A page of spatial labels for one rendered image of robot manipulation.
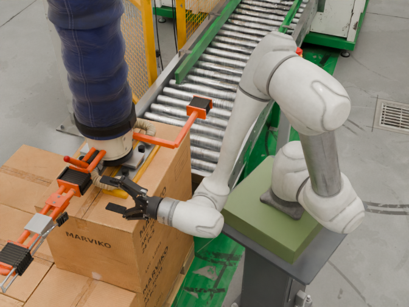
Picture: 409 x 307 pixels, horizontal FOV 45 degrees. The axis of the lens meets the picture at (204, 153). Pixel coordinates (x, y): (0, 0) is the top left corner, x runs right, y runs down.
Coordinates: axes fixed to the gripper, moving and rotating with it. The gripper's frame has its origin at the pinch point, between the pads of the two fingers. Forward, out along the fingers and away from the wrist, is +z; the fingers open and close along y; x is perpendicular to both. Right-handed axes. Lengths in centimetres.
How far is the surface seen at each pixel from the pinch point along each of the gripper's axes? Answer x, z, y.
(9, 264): -37.0, 11.7, -2.2
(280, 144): 118, -37, 64
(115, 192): 9.8, 3.8, 11.1
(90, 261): -4.5, 11.4, 39.4
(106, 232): -4.1, 0.6, 16.8
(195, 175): 62, -7, 47
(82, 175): 3.3, 11.5, -1.7
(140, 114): 100, 42, 51
